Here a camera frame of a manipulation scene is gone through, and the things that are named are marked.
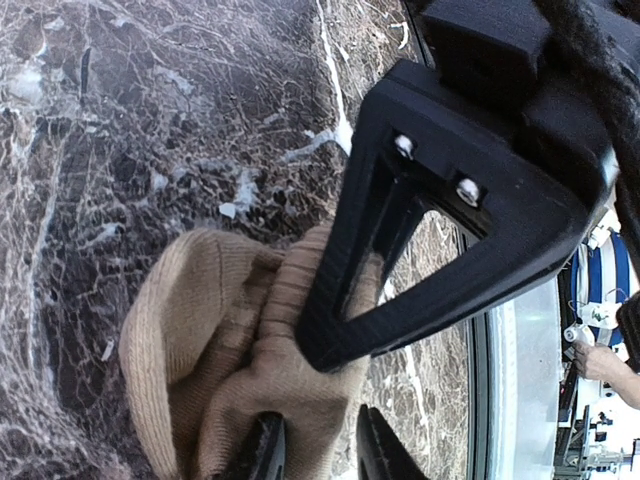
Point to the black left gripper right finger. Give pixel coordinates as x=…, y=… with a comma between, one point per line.
x=380, y=454

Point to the tan ribbed sock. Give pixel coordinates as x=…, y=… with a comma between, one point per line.
x=209, y=344

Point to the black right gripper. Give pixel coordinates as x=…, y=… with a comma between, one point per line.
x=540, y=75

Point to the black front table rail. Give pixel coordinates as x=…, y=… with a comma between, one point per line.
x=479, y=388

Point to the person's forearm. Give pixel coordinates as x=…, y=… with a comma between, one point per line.
x=628, y=388

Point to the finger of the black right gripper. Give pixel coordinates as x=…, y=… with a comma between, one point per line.
x=382, y=211

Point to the white slotted cable duct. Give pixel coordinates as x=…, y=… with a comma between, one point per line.
x=507, y=391

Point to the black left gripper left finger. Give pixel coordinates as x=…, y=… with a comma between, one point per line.
x=262, y=455

